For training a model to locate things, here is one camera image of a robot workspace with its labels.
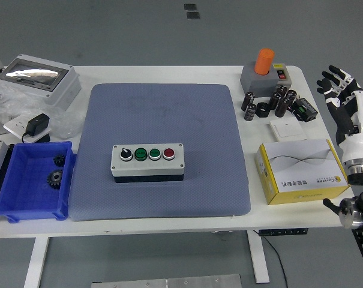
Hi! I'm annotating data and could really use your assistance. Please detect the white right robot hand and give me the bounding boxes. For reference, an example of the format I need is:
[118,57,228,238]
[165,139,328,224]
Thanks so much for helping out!
[316,65,363,164]

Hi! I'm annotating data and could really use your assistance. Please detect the grey four-button control box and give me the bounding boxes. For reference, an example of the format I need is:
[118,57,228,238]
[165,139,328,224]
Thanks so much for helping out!
[110,143,185,184]

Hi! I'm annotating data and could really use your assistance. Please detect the black desk control panel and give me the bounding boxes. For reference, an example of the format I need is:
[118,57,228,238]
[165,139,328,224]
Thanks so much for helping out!
[258,228,308,238]

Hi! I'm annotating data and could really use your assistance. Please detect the white and yellow cardboard box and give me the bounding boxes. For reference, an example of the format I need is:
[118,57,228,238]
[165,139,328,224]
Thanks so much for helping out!
[254,138,351,206]

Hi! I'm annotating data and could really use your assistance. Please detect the black module with green terminal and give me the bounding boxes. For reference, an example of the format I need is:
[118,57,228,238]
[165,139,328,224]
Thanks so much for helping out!
[291,97,319,123]

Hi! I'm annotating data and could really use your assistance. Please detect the grey block holder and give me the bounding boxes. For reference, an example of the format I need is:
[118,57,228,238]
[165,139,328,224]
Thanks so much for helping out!
[239,61,280,97]

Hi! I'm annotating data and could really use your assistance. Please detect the orange cylinder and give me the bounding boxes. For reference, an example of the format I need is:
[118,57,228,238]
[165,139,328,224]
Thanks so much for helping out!
[254,48,275,76]

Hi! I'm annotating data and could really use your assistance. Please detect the white table leg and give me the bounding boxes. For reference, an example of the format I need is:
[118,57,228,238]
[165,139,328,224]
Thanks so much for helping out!
[23,236,50,288]
[247,230,271,284]

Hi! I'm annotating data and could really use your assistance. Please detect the blue-grey table mat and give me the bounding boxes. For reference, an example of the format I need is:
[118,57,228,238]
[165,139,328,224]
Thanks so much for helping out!
[68,83,251,222]

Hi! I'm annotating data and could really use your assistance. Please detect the grey metal plate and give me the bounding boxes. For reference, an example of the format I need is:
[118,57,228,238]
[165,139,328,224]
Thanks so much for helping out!
[91,273,242,288]

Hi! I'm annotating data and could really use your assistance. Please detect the clear plastic bag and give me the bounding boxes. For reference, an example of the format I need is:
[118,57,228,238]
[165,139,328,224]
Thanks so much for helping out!
[0,86,83,139]

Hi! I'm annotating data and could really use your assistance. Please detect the large black bevel gear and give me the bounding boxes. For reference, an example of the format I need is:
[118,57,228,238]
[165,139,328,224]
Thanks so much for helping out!
[46,169,64,190]

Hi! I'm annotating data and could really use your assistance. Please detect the black power adapter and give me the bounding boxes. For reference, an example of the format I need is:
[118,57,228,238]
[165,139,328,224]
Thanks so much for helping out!
[21,113,52,143]

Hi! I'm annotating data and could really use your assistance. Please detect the blue plastic bin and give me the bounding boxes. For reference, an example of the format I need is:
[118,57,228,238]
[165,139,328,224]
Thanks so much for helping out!
[0,140,77,223]

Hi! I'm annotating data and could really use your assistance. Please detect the white wall switch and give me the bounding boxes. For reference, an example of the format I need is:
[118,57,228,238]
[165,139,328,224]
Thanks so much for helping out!
[269,119,308,142]

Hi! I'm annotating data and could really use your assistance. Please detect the grey red-black switch box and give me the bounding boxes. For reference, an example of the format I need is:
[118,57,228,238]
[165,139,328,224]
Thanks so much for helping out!
[272,62,293,89]

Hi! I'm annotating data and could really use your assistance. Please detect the black ring nut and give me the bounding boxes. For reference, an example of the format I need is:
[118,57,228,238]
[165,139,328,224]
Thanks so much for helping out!
[256,102,271,118]

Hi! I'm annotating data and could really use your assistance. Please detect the black floor cable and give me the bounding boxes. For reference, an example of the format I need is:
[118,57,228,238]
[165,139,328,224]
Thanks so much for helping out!
[253,230,289,288]

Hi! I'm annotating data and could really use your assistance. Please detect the grey enclosure with clear window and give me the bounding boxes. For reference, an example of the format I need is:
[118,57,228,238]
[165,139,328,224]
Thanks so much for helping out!
[0,53,82,111]

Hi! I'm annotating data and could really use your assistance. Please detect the white wall socket plate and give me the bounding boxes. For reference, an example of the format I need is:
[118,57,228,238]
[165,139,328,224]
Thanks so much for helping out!
[3,115,52,139]

